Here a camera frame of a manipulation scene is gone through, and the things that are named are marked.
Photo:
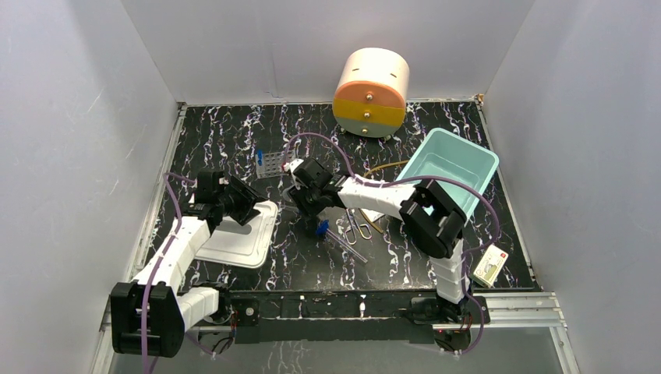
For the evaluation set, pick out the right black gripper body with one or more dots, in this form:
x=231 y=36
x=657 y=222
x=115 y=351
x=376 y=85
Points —
x=303 y=201

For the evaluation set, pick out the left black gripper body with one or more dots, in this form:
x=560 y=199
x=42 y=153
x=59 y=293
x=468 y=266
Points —
x=244 y=201

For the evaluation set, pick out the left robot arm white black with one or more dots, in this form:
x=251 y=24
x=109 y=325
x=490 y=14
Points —
x=148 y=315

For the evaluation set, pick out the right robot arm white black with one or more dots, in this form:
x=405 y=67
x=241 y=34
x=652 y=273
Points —
x=433 y=219

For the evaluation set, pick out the clear plastic funnel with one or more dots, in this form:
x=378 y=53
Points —
x=285 y=196

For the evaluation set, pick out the blue plastic clamp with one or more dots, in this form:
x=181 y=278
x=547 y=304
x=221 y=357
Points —
x=322 y=228

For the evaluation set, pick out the glass tube blue tip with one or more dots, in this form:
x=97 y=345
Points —
x=346 y=246

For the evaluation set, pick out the white bin lid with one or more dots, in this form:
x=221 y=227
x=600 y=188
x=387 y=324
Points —
x=244 y=246

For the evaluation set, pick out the clear test tube rack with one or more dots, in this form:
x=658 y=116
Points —
x=272 y=163

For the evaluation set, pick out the metal scissors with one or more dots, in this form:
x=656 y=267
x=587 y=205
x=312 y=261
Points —
x=355 y=229

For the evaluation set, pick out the small white sachet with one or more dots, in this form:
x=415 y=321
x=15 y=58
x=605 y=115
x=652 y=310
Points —
x=373 y=215

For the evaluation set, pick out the yellow rubber tubing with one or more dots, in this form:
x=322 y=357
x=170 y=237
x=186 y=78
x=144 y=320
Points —
x=367 y=219

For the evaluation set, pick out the round pastel drawer cabinet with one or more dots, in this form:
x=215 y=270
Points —
x=370 y=99

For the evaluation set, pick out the teal plastic bin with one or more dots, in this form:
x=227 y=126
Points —
x=444 y=154

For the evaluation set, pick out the small white card box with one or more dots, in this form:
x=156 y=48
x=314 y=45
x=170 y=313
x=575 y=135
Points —
x=489 y=266

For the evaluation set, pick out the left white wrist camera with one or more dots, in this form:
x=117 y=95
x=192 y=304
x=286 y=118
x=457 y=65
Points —
x=210 y=188

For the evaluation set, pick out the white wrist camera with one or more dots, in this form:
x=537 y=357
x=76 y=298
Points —
x=210 y=188
x=291 y=166

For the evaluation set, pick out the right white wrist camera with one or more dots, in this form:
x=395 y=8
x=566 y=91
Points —
x=291 y=166

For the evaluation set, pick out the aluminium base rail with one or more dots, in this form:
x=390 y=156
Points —
x=261 y=316

